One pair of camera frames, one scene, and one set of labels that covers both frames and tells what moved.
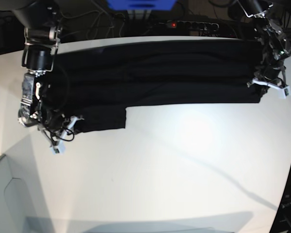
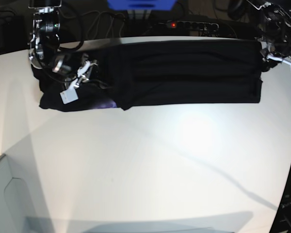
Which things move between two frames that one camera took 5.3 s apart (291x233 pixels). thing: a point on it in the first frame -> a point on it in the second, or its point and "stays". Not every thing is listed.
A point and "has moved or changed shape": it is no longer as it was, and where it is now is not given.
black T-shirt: x=96 y=82 has moved or changed shape
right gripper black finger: x=261 y=90 -> x=266 y=65
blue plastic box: x=140 y=5 stays
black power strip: x=191 y=24 stays
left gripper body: x=57 y=137 -> x=83 y=73
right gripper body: x=277 y=83 -> x=267 y=53
